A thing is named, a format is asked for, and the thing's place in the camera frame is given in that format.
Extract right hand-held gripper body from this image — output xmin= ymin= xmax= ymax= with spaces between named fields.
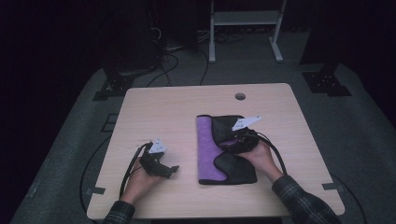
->
xmin=228 ymin=115 xmax=262 ymax=154

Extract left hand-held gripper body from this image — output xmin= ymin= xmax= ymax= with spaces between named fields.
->
xmin=138 ymin=138 xmax=172 ymax=179

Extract purple and black towel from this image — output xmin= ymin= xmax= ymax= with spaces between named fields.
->
xmin=195 ymin=114 xmax=259 ymax=186

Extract person's left hand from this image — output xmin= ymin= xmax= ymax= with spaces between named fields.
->
xmin=119 ymin=165 xmax=163 ymax=205

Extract person's right hand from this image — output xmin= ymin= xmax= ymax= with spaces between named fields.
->
xmin=237 ymin=141 xmax=284 ymax=184

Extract grey tape strip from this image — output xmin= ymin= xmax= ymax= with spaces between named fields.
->
xmin=321 ymin=182 xmax=344 ymax=191
xmin=85 ymin=186 xmax=106 ymax=197

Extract black stand base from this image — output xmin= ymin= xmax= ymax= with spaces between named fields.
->
xmin=301 ymin=62 xmax=353 ymax=98
xmin=92 ymin=60 xmax=157 ymax=102

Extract white metal stand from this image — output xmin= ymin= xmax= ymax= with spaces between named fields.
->
xmin=208 ymin=0 xmax=288 ymax=64

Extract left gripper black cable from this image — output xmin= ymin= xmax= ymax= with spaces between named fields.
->
xmin=78 ymin=135 xmax=154 ymax=217

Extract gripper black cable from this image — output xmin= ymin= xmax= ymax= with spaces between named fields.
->
xmin=254 ymin=132 xmax=370 ymax=224
xmin=78 ymin=135 xmax=154 ymax=217

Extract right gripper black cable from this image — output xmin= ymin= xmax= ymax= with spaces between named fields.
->
xmin=254 ymin=132 xmax=370 ymax=224

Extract black floor cables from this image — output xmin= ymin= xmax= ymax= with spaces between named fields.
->
xmin=145 ymin=26 xmax=247 ymax=89

